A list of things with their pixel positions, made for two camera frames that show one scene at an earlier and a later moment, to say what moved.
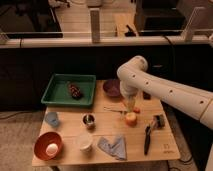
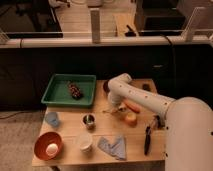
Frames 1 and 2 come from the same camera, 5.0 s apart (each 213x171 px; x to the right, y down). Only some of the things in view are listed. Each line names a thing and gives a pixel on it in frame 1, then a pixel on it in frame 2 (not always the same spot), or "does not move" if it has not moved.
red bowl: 43,141 does not move
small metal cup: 89,120 does not move
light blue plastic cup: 52,118 does not move
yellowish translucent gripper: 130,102 to 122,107
